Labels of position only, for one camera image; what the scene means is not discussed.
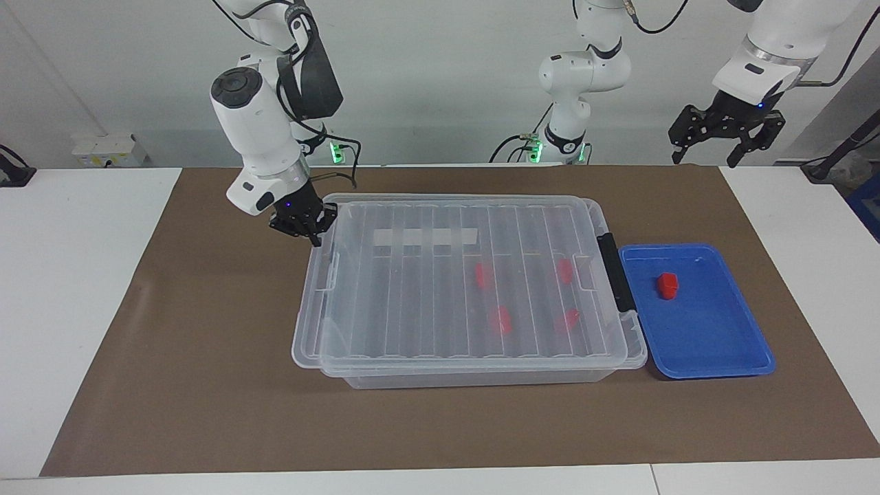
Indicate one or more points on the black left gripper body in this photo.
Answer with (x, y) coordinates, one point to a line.
(732, 113)

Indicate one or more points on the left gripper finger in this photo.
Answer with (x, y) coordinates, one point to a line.
(763, 134)
(687, 130)

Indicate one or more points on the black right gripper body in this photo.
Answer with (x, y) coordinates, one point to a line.
(295, 210)

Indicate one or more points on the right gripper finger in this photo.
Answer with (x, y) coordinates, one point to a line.
(315, 234)
(328, 214)

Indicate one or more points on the clear ribbed box lid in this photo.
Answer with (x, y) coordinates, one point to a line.
(412, 295)

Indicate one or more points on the red block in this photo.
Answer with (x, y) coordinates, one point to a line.
(568, 320)
(667, 286)
(565, 271)
(501, 320)
(483, 276)

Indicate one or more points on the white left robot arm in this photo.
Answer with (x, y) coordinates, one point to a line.
(584, 72)

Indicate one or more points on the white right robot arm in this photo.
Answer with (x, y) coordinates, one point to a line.
(254, 130)

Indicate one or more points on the blue plastic tray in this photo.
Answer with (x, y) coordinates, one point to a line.
(701, 330)

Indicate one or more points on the clear plastic storage box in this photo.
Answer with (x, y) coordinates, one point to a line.
(481, 379)

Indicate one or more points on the black stand pole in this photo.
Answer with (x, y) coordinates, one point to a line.
(845, 144)

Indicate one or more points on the blue crate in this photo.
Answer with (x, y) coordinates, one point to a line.
(867, 206)

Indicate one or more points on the brown table mat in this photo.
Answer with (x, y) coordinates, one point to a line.
(206, 344)

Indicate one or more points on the black table clamp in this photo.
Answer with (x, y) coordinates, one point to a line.
(14, 175)

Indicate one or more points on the white wall socket box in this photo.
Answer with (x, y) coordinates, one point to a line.
(103, 151)

